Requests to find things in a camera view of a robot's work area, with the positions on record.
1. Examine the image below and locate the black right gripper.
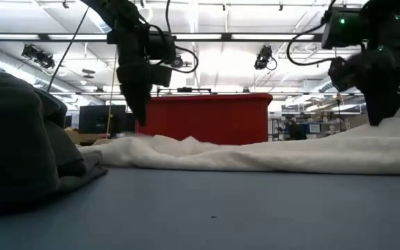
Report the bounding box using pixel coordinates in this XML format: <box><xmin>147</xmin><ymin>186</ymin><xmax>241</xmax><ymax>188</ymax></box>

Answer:
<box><xmin>327</xmin><ymin>45</ymin><xmax>400</xmax><ymax>127</ymax></box>

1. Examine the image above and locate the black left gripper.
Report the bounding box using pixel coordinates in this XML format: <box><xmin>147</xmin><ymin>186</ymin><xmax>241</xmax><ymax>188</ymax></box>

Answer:
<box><xmin>107</xmin><ymin>20</ymin><xmax>174</xmax><ymax>127</ymax></box>

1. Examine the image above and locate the dark grey garment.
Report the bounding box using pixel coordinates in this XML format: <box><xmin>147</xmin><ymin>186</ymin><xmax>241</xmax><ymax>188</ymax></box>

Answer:
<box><xmin>0</xmin><ymin>119</ymin><xmax>109</xmax><ymax>219</ymax></box>

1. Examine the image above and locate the white garment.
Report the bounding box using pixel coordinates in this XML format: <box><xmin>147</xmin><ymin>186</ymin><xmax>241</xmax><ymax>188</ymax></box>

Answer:
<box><xmin>77</xmin><ymin>117</ymin><xmax>400</xmax><ymax>176</ymax></box>

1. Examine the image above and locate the navy blue garment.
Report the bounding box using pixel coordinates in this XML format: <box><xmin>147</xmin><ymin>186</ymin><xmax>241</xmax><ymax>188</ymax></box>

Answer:
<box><xmin>0</xmin><ymin>59</ymin><xmax>87</xmax><ymax>209</ymax></box>

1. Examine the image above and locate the large black monitor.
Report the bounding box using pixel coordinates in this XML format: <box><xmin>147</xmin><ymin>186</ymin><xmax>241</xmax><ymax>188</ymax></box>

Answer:
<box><xmin>78</xmin><ymin>105</ymin><xmax>127</xmax><ymax>135</ymax></box>

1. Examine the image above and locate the brown cardboard box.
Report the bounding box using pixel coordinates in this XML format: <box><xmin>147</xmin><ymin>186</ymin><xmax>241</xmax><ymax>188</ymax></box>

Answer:
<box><xmin>65</xmin><ymin>128</ymin><xmax>108</xmax><ymax>146</ymax></box>

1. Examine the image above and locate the blue storage bin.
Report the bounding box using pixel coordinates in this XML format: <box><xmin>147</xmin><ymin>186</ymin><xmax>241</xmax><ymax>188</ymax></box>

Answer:
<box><xmin>303</xmin><ymin>122</ymin><xmax>323</xmax><ymax>134</ymax></box>

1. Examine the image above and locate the red plastic basket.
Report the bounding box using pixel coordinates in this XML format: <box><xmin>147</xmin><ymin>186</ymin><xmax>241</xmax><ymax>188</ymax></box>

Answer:
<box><xmin>135</xmin><ymin>92</ymin><xmax>274</xmax><ymax>147</ymax></box>

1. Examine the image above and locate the black ceiling spotlight fixture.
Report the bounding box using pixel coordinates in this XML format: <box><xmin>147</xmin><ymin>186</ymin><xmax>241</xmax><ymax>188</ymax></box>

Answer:
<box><xmin>20</xmin><ymin>44</ymin><xmax>56</xmax><ymax>72</ymax></box>

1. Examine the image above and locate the overhead light bar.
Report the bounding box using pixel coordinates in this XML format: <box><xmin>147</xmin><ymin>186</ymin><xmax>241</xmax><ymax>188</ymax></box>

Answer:
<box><xmin>0</xmin><ymin>32</ymin><xmax>400</xmax><ymax>44</ymax></box>

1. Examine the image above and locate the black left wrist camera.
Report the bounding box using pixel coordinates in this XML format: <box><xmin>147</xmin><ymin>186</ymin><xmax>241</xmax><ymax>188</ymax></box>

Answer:
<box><xmin>147</xmin><ymin>31</ymin><xmax>178</xmax><ymax>65</ymax></box>

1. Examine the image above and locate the long black cable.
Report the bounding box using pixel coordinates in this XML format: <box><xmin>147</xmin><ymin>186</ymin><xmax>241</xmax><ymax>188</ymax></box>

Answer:
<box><xmin>46</xmin><ymin>6</ymin><xmax>90</xmax><ymax>93</ymax></box>

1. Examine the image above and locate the black overhead camera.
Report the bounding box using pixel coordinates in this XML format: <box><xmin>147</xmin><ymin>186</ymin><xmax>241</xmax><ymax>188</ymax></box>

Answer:
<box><xmin>253</xmin><ymin>44</ymin><xmax>278</xmax><ymax>71</ymax></box>

